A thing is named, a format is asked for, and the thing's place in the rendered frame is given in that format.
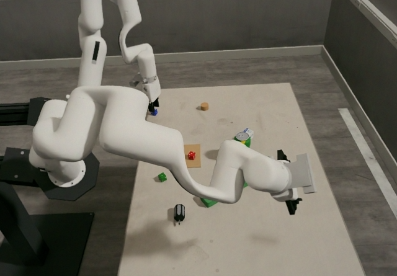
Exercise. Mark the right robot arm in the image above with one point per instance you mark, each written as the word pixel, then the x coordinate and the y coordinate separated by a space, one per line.
pixel 66 133

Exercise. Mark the tan flat mat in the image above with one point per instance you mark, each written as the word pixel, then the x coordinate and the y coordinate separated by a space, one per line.
pixel 193 148

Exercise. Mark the tan short cylinder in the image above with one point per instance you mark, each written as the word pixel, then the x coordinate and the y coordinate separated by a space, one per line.
pixel 204 106

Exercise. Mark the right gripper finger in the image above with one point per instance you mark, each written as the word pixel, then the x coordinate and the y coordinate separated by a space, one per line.
pixel 281 155
pixel 292 205

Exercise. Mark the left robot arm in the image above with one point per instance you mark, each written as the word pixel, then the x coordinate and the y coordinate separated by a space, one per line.
pixel 95 48

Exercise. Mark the green rectangular box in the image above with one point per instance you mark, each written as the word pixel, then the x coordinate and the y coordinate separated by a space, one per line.
pixel 209 203

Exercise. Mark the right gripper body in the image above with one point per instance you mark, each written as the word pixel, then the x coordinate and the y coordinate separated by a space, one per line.
pixel 289 194

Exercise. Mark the red die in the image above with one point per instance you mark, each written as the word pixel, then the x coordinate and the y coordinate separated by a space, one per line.
pixel 191 155

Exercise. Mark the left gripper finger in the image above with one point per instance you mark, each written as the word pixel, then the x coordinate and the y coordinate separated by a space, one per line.
pixel 151 107
pixel 156 102

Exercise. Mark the green soda can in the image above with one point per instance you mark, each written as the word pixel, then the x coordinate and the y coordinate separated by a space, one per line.
pixel 244 138

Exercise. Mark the green die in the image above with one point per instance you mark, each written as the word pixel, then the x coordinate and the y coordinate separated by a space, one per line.
pixel 162 177

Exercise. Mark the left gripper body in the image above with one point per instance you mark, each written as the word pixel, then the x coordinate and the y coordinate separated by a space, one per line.
pixel 152 90

